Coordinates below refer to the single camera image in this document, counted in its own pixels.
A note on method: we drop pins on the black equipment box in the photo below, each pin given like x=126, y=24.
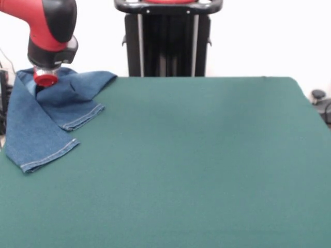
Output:
x=3, y=87

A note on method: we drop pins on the dark green table cloth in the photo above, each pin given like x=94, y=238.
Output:
x=207, y=180

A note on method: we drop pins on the blue denim jeans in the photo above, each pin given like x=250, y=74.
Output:
x=31, y=124

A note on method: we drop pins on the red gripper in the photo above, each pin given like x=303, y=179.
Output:
x=46, y=78

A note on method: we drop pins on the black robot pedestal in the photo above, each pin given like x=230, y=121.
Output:
x=168, y=38

